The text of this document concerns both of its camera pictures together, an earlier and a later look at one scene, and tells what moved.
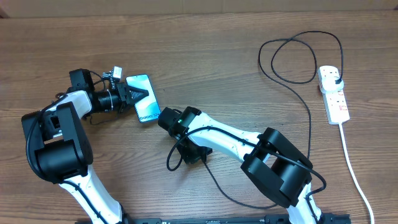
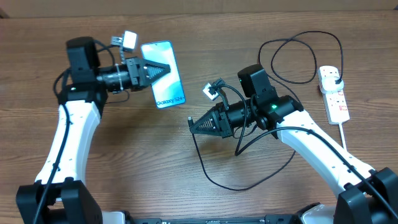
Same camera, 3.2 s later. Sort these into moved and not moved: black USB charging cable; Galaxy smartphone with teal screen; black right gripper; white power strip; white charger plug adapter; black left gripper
Moved: black USB charging cable; black right gripper; black left gripper; Galaxy smartphone with teal screen
Not moved: white charger plug adapter; white power strip
